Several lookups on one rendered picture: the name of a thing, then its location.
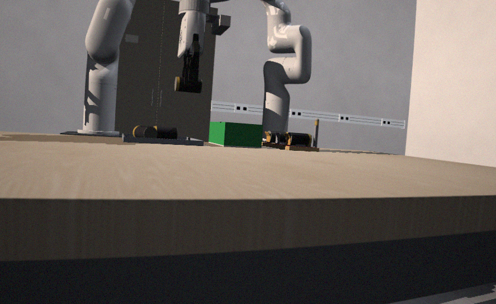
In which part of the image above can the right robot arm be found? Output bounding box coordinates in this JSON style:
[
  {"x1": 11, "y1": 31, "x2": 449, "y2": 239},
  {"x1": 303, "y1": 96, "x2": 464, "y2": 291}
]
[{"x1": 78, "y1": 0, "x2": 136, "y2": 135}]

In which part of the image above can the green box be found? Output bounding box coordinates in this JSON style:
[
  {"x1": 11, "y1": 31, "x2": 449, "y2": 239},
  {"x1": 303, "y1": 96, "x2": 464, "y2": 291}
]
[{"x1": 208, "y1": 122, "x2": 263, "y2": 148}]

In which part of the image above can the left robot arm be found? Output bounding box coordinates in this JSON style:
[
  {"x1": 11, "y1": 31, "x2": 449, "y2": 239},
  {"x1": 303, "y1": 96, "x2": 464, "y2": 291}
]
[{"x1": 179, "y1": 0, "x2": 312, "y2": 142}]

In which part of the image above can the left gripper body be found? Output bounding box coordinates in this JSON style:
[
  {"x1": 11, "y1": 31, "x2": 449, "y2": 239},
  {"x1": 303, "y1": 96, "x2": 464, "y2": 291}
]
[{"x1": 178, "y1": 10, "x2": 210, "y2": 58}]

